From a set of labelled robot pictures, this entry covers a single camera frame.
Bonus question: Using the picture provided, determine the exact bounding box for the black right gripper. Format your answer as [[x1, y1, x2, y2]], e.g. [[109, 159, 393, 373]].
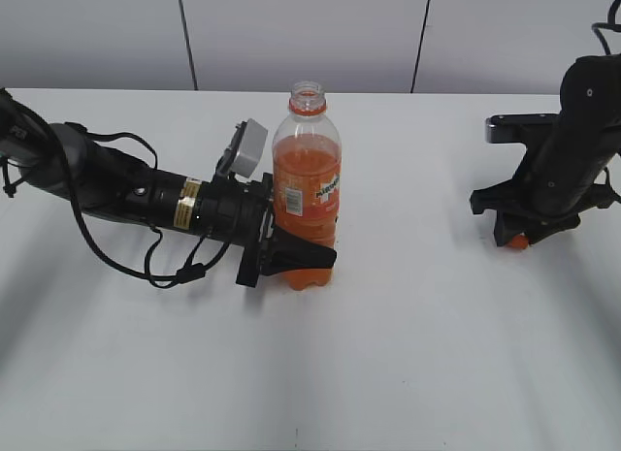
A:
[[470, 174, 620, 247]]

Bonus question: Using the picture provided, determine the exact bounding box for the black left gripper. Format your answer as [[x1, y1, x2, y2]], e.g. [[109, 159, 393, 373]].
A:
[[196, 173, 337, 288]]

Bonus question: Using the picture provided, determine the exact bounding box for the orange bottle cap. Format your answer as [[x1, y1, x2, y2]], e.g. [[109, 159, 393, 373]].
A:
[[506, 234, 530, 250]]

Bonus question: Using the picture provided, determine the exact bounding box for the orange soda bottle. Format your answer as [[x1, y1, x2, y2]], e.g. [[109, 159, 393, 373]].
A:
[[272, 80, 343, 292]]

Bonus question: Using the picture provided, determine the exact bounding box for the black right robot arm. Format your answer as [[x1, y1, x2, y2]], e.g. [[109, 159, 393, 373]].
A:
[[470, 55, 620, 249]]

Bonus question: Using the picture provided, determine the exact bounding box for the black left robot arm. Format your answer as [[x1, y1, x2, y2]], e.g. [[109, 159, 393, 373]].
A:
[[1, 90, 337, 289]]

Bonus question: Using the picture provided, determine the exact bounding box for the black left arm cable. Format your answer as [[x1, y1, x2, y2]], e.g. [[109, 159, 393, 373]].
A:
[[0, 125, 229, 290]]

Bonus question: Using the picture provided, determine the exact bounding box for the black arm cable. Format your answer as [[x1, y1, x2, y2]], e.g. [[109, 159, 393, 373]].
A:
[[0, 125, 229, 290], [590, 0, 621, 57]]

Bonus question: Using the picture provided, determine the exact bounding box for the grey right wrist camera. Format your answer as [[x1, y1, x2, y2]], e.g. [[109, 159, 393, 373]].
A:
[[486, 113, 558, 145]]

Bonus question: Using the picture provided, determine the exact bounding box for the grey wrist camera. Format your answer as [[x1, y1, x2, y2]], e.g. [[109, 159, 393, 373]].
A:
[[486, 113, 558, 145], [215, 118, 268, 178]]

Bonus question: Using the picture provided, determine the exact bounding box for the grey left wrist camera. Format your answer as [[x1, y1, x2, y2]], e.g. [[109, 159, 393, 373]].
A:
[[215, 118, 268, 178]]

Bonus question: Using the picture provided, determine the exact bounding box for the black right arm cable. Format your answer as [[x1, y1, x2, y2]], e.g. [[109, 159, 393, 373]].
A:
[[590, 0, 621, 57]]

